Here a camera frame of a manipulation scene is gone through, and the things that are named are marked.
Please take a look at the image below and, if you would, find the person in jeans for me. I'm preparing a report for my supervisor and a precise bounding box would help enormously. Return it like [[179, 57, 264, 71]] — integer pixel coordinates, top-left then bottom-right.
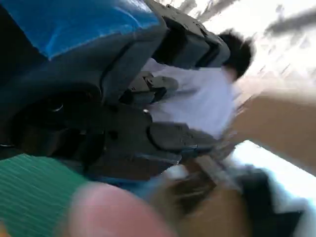
[[144, 31, 256, 155]]

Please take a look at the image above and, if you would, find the green cutting mat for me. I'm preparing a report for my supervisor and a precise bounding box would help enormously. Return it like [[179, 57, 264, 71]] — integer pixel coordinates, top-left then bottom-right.
[[0, 154, 99, 237]]

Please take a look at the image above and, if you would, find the pink bowl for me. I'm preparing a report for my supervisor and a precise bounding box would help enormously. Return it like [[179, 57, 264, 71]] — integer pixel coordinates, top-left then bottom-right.
[[66, 182, 178, 237]]

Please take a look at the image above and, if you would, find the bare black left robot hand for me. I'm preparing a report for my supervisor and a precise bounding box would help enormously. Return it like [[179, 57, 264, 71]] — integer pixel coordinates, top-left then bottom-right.
[[0, 0, 232, 184]]

